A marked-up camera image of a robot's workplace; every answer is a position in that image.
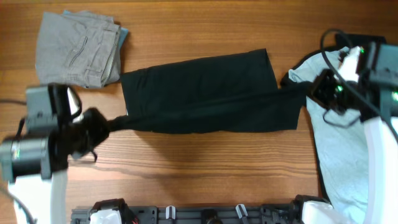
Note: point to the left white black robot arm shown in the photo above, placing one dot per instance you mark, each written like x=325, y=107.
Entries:
x=34, y=161

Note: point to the black shorts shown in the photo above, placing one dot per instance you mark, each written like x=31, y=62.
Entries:
x=236, y=93

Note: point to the light blue t-shirt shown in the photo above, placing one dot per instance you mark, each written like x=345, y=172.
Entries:
x=343, y=157

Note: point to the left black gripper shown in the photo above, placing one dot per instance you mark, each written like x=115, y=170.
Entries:
x=93, y=118

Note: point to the folded grey trousers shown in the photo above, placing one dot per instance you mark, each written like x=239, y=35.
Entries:
x=79, y=48

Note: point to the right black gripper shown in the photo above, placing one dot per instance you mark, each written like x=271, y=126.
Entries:
x=318, y=89

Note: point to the black garment under pile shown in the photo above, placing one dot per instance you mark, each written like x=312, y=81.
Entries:
x=351, y=39

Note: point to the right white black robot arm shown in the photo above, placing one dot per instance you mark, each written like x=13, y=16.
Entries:
x=353, y=108

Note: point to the folded light blue garment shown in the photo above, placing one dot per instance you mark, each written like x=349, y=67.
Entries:
x=123, y=32

